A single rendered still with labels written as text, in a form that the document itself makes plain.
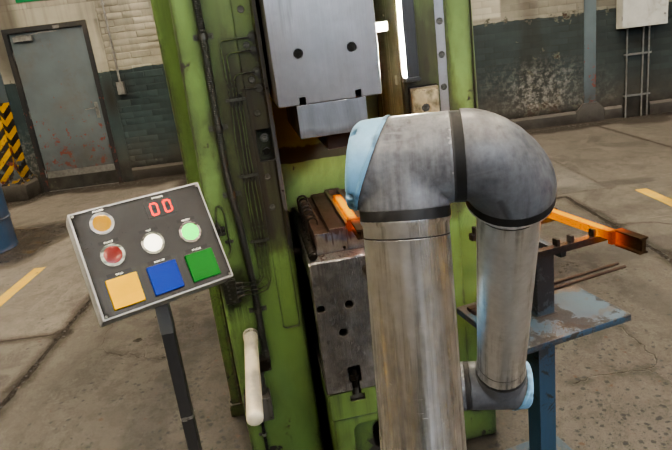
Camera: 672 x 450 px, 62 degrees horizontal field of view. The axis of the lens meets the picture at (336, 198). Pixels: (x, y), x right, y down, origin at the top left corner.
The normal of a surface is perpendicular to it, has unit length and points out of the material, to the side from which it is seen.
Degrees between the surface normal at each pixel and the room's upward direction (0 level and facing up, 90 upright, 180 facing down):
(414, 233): 76
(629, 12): 90
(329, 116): 90
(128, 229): 60
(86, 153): 90
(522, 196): 108
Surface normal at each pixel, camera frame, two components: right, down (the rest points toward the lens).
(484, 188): -0.10, 0.72
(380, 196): -0.55, 0.07
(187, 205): 0.43, -0.34
